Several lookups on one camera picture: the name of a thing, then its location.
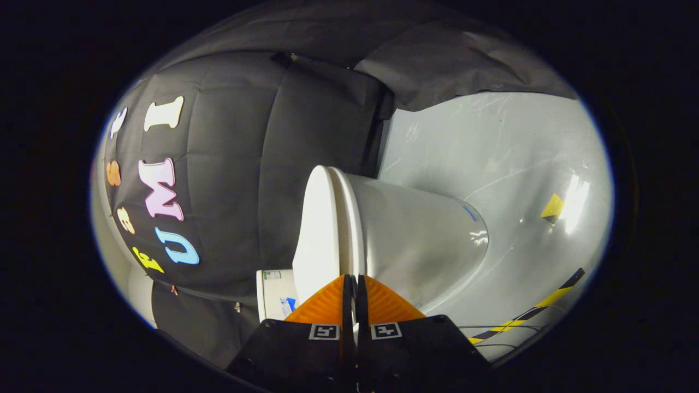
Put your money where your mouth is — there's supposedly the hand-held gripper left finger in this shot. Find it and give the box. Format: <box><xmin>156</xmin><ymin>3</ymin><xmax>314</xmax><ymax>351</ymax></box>
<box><xmin>227</xmin><ymin>274</ymin><xmax>357</xmax><ymax>393</ymax></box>

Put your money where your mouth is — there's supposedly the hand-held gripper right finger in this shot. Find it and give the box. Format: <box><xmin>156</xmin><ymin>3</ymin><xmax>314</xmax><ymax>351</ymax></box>
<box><xmin>356</xmin><ymin>275</ymin><xmax>492</xmax><ymax>393</ymax></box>

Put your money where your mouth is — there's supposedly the white toilet seat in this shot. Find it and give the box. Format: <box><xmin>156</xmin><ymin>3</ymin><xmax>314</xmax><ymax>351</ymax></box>
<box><xmin>328</xmin><ymin>166</ymin><xmax>368</xmax><ymax>280</ymax></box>

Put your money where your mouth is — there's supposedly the black yellow striped floor tape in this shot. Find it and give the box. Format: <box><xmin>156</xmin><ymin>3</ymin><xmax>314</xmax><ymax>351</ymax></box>
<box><xmin>468</xmin><ymin>267</ymin><xmax>585</xmax><ymax>345</ymax></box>

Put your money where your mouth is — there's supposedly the black backdrop cloth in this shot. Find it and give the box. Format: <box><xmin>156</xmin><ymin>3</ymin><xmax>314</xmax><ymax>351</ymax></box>
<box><xmin>104</xmin><ymin>3</ymin><xmax>577</xmax><ymax>369</ymax></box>

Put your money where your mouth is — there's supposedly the yellow floor tape piece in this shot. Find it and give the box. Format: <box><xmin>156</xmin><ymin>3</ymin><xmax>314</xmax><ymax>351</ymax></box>
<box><xmin>541</xmin><ymin>193</ymin><xmax>565</xmax><ymax>219</ymax></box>

